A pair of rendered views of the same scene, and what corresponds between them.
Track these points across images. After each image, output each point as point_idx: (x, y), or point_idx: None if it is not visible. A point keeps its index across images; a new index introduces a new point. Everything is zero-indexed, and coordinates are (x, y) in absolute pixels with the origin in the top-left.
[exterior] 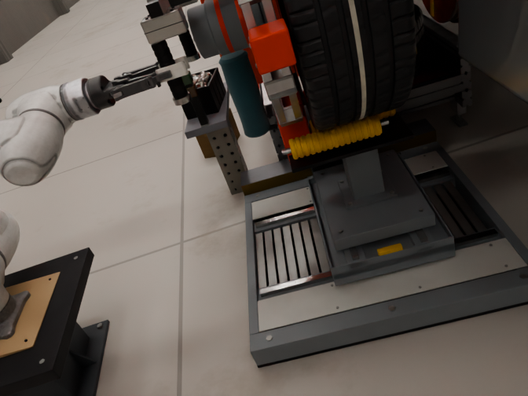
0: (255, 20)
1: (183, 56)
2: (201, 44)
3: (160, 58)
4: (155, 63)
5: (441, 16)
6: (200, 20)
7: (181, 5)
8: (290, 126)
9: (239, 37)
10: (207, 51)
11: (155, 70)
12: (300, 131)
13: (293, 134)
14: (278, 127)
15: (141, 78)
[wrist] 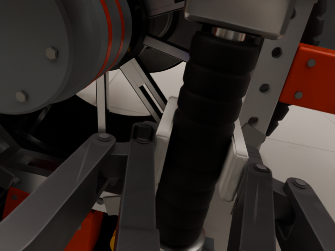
0: (128, 36)
1: (172, 97)
2: (76, 69)
3: (241, 103)
4: (156, 130)
5: (147, 66)
6: (75, 0)
7: None
8: (96, 215)
9: (110, 62)
10: (66, 90)
11: (243, 153)
12: (99, 217)
13: (95, 226)
14: (81, 226)
15: (301, 207)
